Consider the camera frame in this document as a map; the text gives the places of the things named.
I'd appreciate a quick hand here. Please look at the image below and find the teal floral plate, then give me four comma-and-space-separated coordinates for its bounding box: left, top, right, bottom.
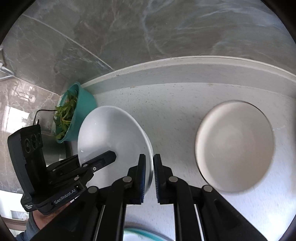
123, 227, 171, 241

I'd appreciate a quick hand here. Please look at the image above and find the left hand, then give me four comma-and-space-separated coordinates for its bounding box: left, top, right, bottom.
33, 202, 70, 230

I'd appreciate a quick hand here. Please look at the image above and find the rice cooker power cable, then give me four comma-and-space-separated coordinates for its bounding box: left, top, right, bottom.
33, 109, 57, 127

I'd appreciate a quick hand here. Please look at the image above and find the white deep bowl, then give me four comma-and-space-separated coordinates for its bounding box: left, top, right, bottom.
77, 106, 154, 192

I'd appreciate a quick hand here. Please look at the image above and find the teal colander with greens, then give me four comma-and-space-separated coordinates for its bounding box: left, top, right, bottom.
54, 82, 97, 144

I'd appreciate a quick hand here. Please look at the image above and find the brown-rimmed floral bowl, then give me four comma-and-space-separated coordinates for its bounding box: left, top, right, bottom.
195, 100, 275, 193

